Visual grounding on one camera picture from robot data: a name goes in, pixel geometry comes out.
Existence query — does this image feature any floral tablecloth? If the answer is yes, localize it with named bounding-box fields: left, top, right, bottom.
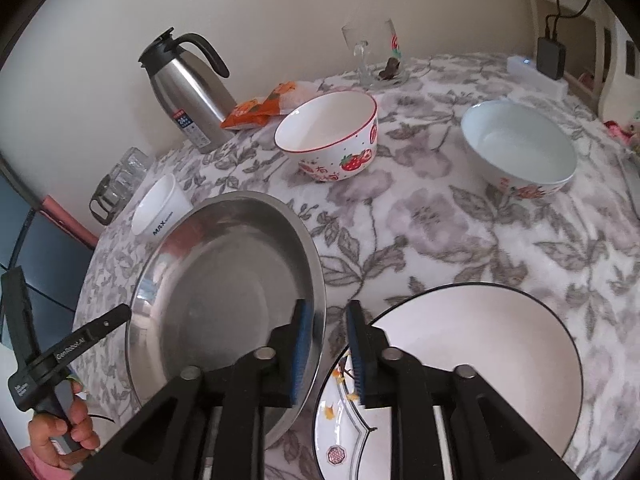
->
left=72, top=52, right=640, bottom=480

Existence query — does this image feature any small decorated scalloped plate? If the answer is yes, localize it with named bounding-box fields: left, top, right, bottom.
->
left=314, top=350, right=380, bottom=480

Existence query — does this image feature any black power adapter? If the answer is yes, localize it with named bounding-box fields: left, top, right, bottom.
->
left=536, top=36, right=567, bottom=81

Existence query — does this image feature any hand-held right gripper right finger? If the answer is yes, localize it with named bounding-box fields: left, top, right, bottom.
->
left=345, top=300, right=566, bottom=480

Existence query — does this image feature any set of clear glass cups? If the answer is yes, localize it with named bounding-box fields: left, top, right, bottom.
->
left=102, top=147, right=151, bottom=206

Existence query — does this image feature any white bowl strawberry print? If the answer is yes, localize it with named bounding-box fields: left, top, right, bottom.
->
left=460, top=100, right=578, bottom=200

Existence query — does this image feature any red rimmed strawberry bowl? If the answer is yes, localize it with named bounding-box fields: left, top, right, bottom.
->
left=274, top=91, right=379, bottom=182

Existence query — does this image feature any stainless steel thermos jug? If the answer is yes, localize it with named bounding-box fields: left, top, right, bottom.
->
left=138, top=29, right=238, bottom=155

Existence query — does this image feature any white plate black rim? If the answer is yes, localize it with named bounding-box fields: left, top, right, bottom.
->
left=312, top=283, right=583, bottom=480

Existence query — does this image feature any black cup holder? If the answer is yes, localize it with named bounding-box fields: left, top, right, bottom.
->
left=89, top=175, right=126, bottom=226

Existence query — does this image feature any white power strip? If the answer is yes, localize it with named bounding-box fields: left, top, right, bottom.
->
left=506, top=55, right=568, bottom=100

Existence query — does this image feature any stainless steel plate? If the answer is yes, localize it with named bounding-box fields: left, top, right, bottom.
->
left=124, top=191, right=328, bottom=450

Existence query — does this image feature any white paper cup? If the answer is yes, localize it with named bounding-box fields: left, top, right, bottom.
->
left=131, top=173, right=193, bottom=237

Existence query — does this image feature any clear glass mug strawberry print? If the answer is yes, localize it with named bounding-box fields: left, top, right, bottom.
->
left=341, top=19, right=411, bottom=88

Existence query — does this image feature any small pink object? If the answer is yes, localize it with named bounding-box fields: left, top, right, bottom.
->
left=602, top=119, right=640, bottom=148

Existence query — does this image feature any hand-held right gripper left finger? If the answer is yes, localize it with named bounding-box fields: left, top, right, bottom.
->
left=97, top=299, right=313, bottom=480

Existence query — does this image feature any person's left hand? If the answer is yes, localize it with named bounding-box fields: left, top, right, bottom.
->
left=27, top=380, right=101, bottom=471

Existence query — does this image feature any white wooden furniture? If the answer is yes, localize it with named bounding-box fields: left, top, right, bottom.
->
left=520, top=0, right=640, bottom=126

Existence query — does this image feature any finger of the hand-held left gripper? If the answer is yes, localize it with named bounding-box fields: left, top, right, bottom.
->
left=50, top=304, right=132, bottom=368

